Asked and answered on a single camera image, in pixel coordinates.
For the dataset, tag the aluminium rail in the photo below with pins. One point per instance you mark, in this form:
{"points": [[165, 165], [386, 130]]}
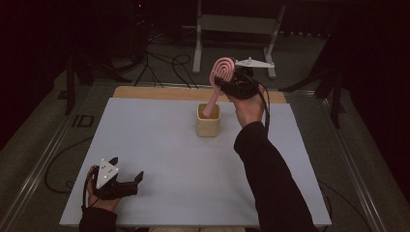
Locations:
{"points": [[351, 167], [42, 167]]}

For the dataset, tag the white board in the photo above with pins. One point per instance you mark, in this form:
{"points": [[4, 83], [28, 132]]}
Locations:
{"points": [[180, 167]]}

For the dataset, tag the person's right hand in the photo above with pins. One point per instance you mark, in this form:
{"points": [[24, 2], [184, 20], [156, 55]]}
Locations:
{"points": [[249, 111]]}

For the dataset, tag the person's left hand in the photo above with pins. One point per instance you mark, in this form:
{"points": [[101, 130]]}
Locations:
{"points": [[101, 205]]}

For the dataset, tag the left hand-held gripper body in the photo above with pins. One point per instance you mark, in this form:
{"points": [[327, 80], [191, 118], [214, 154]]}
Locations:
{"points": [[106, 174]]}

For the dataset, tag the black tripod stand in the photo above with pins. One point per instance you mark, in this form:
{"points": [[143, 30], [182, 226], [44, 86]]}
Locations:
{"points": [[336, 96], [70, 87]]}

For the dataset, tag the pink hairbrush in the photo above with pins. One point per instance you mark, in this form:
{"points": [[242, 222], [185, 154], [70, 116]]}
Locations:
{"points": [[223, 69]]}

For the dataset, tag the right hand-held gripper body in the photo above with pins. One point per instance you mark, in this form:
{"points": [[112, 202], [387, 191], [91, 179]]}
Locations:
{"points": [[241, 87]]}

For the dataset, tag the beige square cup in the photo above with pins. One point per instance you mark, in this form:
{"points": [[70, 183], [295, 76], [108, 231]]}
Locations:
{"points": [[208, 127]]}

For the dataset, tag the grey metal stand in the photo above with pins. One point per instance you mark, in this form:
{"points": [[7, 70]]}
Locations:
{"points": [[238, 24]]}

